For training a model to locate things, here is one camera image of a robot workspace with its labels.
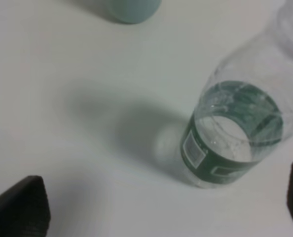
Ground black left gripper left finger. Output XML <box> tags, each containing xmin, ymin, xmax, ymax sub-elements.
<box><xmin>0</xmin><ymin>176</ymin><xmax>51</xmax><ymax>237</ymax></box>

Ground clear plastic water bottle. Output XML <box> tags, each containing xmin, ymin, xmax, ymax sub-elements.
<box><xmin>179</xmin><ymin>0</ymin><xmax>293</xmax><ymax>188</ymax></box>

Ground teal plastic cup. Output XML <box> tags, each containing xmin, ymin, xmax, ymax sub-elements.
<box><xmin>66</xmin><ymin>0</ymin><xmax>162</xmax><ymax>25</ymax></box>

